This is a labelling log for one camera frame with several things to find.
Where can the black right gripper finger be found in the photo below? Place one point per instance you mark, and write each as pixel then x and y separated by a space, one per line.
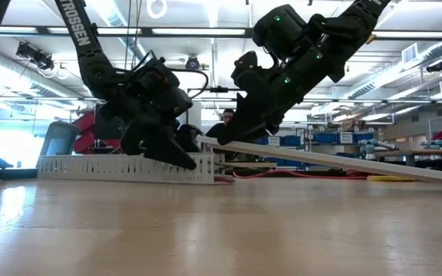
pixel 248 126

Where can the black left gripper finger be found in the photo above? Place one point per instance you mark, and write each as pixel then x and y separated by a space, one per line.
pixel 171 151

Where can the white duct cover strip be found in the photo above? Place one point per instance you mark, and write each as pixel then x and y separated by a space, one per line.
pixel 359 163

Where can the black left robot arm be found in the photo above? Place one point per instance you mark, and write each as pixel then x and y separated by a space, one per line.
pixel 79 34

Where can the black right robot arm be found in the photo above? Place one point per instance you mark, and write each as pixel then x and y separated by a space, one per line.
pixel 340 30

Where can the grey background robot arm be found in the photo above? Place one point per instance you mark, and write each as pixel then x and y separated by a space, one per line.
pixel 382 145
pixel 436 145

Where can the person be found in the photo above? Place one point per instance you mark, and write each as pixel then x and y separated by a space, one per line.
pixel 226 115

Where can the white round column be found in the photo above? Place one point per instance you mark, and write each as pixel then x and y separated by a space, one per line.
pixel 196 115

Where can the blue storage bin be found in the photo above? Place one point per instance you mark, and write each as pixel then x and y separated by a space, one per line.
pixel 291 140
pixel 363 137
pixel 325 138
pixel 345 155

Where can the red equipment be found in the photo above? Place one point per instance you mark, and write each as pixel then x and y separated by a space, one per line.
pixel 84 130

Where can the grey flat monitor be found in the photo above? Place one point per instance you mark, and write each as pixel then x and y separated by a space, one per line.
pixel 58 140

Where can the wooden workbench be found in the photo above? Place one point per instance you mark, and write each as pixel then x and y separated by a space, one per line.
pixel 420 152

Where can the black ceiling camera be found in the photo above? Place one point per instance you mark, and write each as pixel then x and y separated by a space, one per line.
pixel 33 55
pixel 192 63

